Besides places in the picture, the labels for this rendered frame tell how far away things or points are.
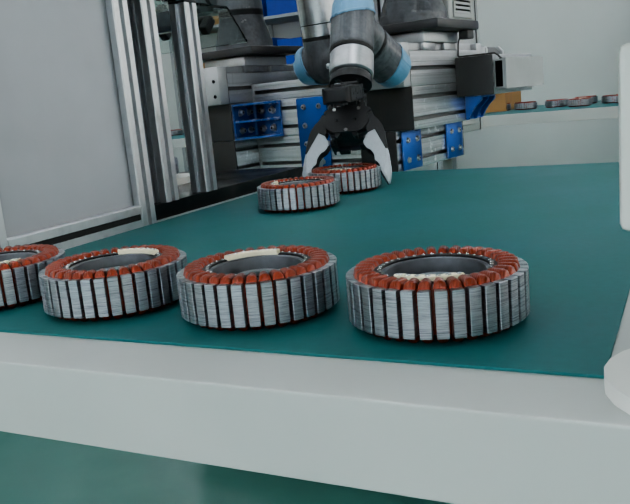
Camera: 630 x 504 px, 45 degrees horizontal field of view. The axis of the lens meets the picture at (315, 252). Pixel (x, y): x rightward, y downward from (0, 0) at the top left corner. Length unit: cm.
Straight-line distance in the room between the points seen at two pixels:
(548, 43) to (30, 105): 707
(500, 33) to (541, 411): 755
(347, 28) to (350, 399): 98
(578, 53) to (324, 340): 733
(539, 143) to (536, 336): 737
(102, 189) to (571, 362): 70
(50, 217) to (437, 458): 64
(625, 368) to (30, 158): 69
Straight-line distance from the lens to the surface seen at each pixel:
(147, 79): 108
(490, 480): 37
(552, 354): 42
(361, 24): 131
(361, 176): 113
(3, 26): 90
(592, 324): 47
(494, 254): 49
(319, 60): 145
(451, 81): 179
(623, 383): 37
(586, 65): 772
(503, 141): 787
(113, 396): 46
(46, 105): 93
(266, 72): 201
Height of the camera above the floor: 89
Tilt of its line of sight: 11 degrees down
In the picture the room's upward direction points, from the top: 5 degrees counter-clockwise
